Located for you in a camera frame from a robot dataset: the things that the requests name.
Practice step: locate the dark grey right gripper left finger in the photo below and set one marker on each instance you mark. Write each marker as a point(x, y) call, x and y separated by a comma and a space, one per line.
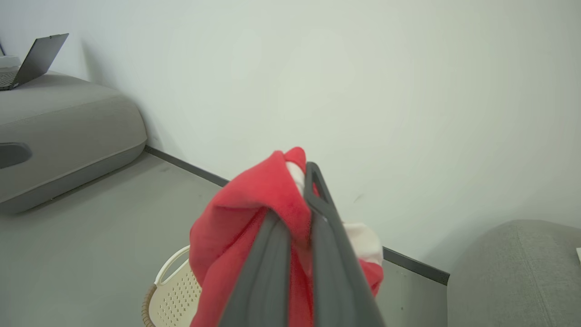
point(263, 281)

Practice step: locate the small white object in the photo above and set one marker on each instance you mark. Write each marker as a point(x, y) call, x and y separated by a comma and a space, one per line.
point(9, 61)

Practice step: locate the white perforated laundry basket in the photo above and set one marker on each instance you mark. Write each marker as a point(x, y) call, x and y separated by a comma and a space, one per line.
point(179, 295)

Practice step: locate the smooth grey rounded seat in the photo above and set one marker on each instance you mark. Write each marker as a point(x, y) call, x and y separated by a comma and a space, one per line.
point(68, 127)

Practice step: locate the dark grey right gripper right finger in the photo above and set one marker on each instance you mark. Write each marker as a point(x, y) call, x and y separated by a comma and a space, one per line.
point(336, 272)

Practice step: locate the black baseboard strip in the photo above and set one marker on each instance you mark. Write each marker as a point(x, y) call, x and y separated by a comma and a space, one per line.
point(190, 167)

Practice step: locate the grey open laptop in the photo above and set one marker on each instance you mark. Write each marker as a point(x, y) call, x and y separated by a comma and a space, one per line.
point(41, 56)

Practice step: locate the red garment with white stripes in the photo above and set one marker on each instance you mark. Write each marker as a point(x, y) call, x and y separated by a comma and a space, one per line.
point(245, 213)

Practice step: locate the grey fabric sofa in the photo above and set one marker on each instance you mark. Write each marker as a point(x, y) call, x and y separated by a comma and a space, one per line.
point(513, 281)

